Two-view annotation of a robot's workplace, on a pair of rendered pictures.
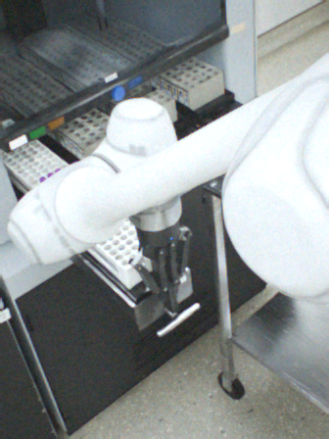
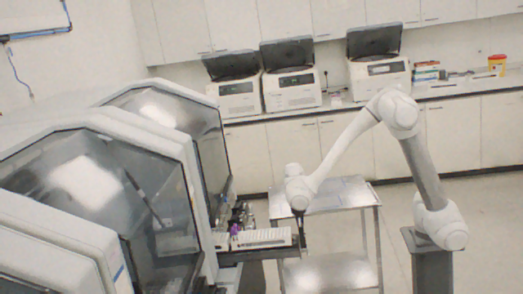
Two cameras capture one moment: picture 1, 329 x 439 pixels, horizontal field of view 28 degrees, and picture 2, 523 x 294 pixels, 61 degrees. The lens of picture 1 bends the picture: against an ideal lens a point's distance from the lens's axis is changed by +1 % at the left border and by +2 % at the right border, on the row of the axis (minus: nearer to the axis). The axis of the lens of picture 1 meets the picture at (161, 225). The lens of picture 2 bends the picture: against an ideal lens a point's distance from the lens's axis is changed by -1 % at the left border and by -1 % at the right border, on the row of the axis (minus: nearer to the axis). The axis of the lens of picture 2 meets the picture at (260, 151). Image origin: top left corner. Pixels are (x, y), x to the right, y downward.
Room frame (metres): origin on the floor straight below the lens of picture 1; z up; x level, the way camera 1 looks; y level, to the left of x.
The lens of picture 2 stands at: (-0.33, 1.58, 1.94)
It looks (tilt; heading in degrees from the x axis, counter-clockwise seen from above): 18 degrees down; 310
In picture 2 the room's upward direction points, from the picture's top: 9 degrees counter-clockwise
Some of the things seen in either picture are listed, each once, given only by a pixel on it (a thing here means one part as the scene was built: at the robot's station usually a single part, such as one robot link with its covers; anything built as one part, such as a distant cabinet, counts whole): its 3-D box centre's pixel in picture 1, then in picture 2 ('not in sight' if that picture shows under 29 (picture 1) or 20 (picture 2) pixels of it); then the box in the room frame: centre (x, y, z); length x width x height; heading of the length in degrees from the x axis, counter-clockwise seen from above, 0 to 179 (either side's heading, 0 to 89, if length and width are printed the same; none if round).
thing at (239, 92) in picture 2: not in sight; (234, 81); (2.74, -1.85, 1.22); 0.62 x 0.56 x 0.64; 121
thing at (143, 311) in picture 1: (73, 218); (236, 251); (1.10, 0.19, 0.78); 0.73 x 0.14 x 0.09; 32
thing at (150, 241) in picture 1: (159, 235); (299, 213); (0.81, 0.01, 0.96); 0.08 x 0.07 x 0.09; 122
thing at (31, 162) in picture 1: (26, 164); (200, 245); (1.25, 0.28, 0.83); 0.30 x 0.10 x 0.06; 32
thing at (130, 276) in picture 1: (104, 230); (261, 239); (0.98, 0.12, 0.83); 0.30 x 0.10 x 0.06; 32
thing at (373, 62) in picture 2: not in sight; (375, 59); (1.53, -2.62, 1.25); 0.62 x 0.56 x 0.69; 122
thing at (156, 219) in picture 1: (153, 203); not in sight; (0.81, 0.01, 1.03); 0.09 x 0.09 x 0.06
